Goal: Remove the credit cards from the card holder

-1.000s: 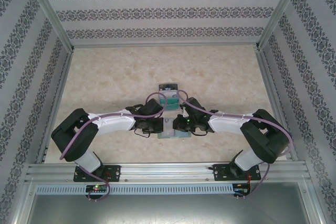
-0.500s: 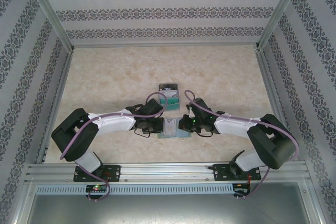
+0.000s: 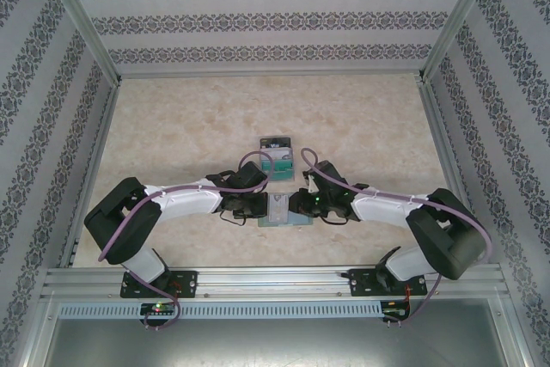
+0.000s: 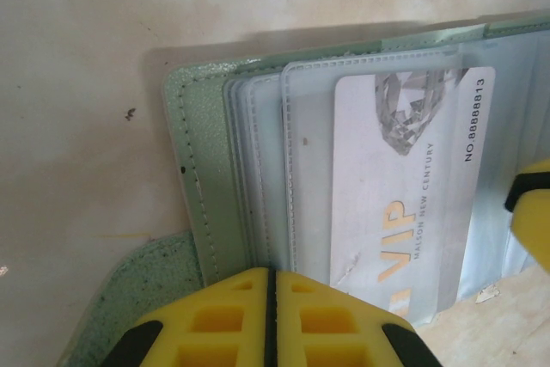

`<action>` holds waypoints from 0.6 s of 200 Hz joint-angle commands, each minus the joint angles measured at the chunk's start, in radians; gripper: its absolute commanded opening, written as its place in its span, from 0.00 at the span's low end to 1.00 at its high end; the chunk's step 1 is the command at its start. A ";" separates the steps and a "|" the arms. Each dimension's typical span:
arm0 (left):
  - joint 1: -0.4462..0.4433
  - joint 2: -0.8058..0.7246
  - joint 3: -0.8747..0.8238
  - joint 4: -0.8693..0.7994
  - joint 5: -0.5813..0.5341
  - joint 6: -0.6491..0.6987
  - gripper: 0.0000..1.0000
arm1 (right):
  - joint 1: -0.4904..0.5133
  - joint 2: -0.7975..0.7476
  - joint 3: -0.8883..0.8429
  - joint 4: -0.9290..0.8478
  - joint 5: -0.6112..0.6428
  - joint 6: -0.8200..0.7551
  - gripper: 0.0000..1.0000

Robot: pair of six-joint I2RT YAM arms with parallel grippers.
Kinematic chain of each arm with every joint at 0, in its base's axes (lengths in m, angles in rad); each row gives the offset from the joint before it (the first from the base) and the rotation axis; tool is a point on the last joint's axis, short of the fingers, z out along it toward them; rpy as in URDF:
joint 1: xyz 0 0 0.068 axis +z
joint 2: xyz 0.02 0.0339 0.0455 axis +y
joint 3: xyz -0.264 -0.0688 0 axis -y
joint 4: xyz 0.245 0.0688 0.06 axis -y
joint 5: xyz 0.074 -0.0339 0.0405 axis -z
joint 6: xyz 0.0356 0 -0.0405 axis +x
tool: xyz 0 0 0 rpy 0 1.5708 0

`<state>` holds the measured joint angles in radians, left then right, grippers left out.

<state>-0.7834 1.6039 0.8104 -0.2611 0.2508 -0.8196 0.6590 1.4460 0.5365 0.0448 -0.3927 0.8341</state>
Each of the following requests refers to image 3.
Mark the grey white card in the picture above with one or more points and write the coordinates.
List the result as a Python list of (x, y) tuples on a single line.
[(278, 210)]

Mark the light green card holder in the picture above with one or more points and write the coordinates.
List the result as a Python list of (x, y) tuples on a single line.
[(301, 221)]

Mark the teal green card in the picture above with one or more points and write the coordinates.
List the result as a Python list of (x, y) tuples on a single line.
[(281, 166)]

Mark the silver grey card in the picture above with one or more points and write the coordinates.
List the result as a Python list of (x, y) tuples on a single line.
[(281, 154)]

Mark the black VIP card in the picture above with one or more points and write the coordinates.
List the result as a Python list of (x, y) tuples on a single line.
[(275, 142)]

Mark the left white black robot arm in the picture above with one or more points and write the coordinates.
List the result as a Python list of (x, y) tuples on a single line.
[(189, 206)]

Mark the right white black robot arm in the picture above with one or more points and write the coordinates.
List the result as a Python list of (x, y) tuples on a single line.
[(378, 212)]

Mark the white plastic connector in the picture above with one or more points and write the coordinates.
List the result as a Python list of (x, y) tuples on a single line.
[(308, 182)]

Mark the right controller board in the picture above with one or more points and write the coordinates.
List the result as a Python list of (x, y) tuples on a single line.
[(395, 311)]

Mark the controller board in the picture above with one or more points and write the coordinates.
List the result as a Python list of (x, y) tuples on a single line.
[(395, 311), (157, 309)]

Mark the left controller board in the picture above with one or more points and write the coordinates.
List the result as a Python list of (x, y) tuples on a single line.
[(157, 309)]

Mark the steel sheet panel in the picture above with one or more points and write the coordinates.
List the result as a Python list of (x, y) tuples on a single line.
[(275, 345)]

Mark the right black wrist camera box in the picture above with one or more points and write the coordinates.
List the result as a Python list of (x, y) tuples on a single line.
[(326, 175)]

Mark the aluminium mounting rail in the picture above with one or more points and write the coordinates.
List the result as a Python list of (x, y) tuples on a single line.
[(275, 283)]

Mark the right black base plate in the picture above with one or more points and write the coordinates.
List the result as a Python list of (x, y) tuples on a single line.
[(363, 283)]

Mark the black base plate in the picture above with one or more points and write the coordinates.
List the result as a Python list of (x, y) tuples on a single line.
[(185, 283), (363, 283)]

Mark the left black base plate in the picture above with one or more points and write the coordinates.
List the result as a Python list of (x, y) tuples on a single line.
[(185, 283)]

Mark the aluminium side rail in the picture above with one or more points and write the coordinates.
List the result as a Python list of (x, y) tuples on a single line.
[(447, 148), (92, 169)]

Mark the aluminium frame post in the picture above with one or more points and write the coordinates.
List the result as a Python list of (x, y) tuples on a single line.
[(517, 332), (81, 19), (36, 332), (460, 19)]

